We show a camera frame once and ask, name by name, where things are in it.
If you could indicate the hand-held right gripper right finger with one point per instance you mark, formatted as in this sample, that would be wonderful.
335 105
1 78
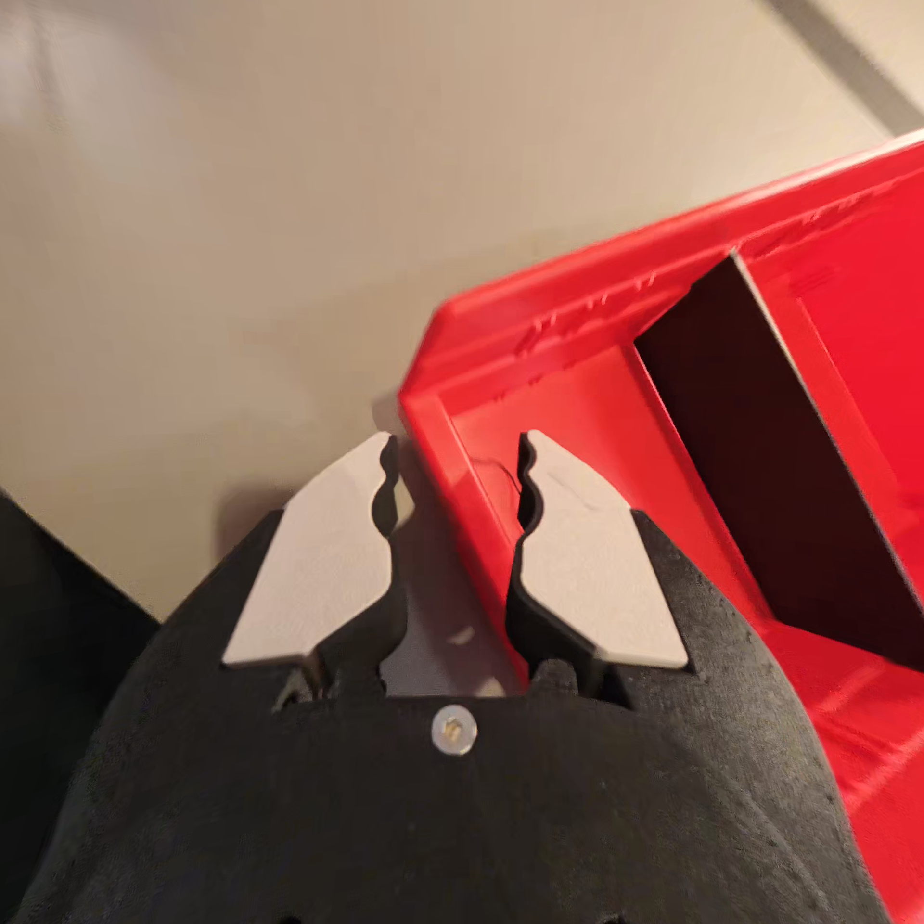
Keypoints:
599 577

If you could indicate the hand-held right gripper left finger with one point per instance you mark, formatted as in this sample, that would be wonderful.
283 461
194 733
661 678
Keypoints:
317 570

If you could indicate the red plastic bin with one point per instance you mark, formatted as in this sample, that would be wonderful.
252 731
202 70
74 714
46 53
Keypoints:
577 404

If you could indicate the black bin divider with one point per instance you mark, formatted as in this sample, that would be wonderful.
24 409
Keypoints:
758 469

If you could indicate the person's black jacket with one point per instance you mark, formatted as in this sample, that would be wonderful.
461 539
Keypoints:
43 650

